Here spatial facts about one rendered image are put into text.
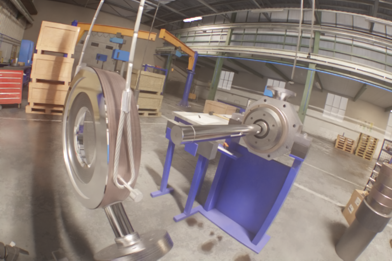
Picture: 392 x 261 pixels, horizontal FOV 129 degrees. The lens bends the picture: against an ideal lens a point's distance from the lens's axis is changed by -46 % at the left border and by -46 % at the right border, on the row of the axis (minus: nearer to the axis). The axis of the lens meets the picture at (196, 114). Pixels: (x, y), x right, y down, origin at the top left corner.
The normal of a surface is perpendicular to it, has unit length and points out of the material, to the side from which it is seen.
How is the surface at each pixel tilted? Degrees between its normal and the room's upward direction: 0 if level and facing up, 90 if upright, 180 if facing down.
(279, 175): 90
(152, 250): 41
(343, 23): 90
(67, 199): 0
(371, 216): 90
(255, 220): 90
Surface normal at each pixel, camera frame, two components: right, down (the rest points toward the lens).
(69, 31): 0.67, 0.28
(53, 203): 0.22, -0.96
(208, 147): -0.69, -0.04
